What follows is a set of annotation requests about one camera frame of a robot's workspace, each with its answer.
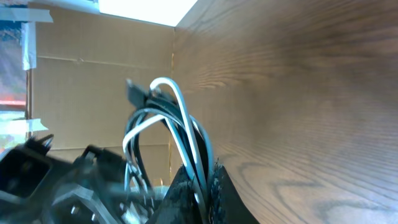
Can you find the cardboard side panel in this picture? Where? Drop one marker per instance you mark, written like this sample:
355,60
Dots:
79,84

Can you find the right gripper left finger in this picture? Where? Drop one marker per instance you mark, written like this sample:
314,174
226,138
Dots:
179,205

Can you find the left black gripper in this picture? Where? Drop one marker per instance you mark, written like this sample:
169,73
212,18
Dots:
39,188

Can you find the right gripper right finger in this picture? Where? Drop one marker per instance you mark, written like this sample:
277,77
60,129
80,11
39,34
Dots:
226,205

